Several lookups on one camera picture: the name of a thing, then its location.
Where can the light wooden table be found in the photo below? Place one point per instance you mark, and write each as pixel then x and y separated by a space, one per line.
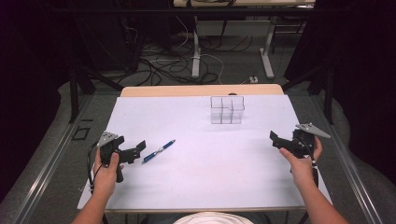
pixel 199 90

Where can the aluminium floor rail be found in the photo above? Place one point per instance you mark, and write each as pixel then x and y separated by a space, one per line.
pixel 348 165
pixel 46 168

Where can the clear acrylic pen organizer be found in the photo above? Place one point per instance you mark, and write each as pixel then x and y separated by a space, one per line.
pixel 227 109

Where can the white table cover sheet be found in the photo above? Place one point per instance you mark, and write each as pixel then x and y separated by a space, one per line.
pixel 205 168

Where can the black metal stand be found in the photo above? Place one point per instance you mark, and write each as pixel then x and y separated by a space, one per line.
pixel 74 93
pixel 327 90

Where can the small dark round object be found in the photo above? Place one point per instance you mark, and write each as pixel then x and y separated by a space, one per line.
pixel 232 93

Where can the blue pen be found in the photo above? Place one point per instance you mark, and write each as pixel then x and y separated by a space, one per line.
pixel 158 151

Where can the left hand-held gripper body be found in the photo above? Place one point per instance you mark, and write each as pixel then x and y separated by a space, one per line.
pixel 109 151

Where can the white power strip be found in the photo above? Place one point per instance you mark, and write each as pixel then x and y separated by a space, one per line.
pixel 253 79

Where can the person's white shirt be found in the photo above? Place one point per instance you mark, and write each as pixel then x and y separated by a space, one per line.
pixel 214 218

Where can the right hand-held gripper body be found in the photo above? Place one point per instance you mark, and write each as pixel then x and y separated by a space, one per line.
pixel 302 141

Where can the person's left hand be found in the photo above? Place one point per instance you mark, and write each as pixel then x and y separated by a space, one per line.
pixel 105 177

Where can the white desk leg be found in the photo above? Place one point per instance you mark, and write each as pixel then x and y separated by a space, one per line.
pixel 195 53
pixel 267 56

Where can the person's right hand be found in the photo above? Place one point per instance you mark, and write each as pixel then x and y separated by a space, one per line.
pixel 300 172

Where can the light desk top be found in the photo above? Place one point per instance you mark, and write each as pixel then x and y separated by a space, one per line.
pixel 243 2

